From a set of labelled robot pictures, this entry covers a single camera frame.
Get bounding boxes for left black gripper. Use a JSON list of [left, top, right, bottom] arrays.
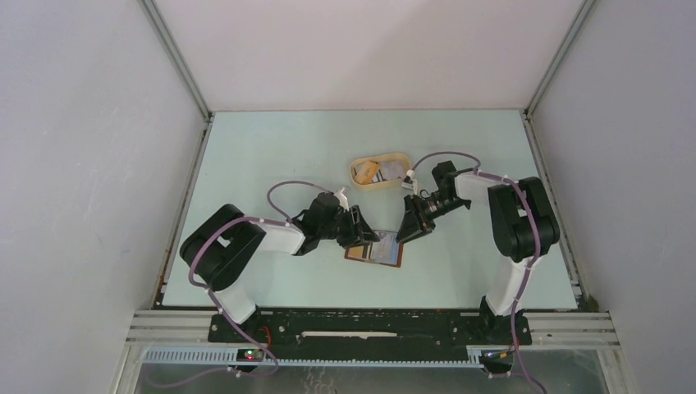
[[318, 205, 379, 249]]

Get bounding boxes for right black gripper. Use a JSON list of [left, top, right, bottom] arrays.
[[396, 193, 467, 244]]

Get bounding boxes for brown leather card holder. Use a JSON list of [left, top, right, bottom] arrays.
[[344, 231, 403, 268]]

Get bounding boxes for silver VIP credit card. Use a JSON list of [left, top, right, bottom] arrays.
[[370, 231, 400, 266]]

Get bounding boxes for gold credit card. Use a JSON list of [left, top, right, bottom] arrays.
[[354, 160, 380, 185]]

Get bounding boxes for beige oval tray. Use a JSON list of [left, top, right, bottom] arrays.
[[349, 153, 411, 191]]

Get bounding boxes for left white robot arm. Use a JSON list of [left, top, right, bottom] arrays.
[[179, 192, 380, 342]]

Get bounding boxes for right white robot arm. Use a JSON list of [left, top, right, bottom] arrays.
[[396, 161, 561, 343]]

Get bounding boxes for silver card in tray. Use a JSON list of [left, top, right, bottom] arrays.
[[378, 160, 407, 181]]

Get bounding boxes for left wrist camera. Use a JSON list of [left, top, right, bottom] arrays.
[[333, 187, 350, 210]]

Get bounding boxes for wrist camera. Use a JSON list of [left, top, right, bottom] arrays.
[[401, 169, 419, 194], [333, 187, 350, 210]]

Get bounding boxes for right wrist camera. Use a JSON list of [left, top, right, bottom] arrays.
[[401, 169, 419, 194]]

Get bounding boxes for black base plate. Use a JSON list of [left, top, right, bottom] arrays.
[[208, 308, 532, 361]]

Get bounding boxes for grey cable duct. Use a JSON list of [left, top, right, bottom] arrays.
[[142, 346, 503, 369]]

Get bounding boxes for aluminium frame rail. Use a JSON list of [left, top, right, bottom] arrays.
[[126, 309, 620, 350]]

